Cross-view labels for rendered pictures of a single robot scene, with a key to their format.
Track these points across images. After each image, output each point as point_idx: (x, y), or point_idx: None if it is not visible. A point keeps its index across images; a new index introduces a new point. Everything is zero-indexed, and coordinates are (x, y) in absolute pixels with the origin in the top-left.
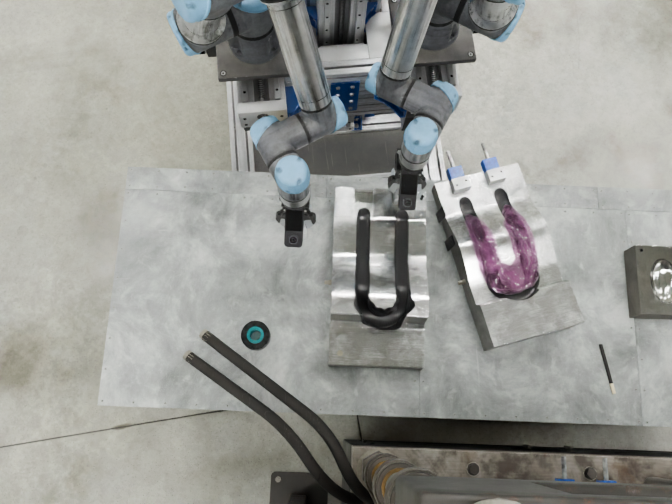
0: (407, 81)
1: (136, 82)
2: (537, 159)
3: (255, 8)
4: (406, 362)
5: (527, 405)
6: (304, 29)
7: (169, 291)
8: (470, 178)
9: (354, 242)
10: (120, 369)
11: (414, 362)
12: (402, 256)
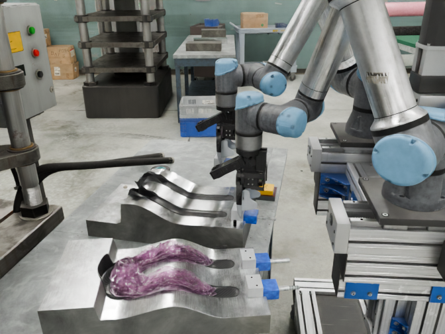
0: (301, 99)
1: None
2: None
3: (359, 72)
4: (97, 212)
5: (0, 294)
6: (302, 5)
7: (204, 155)
8: (255, 271)
9: (205, 193)
10: (166, 143)
11: (93, 215)
12: (184, 214)
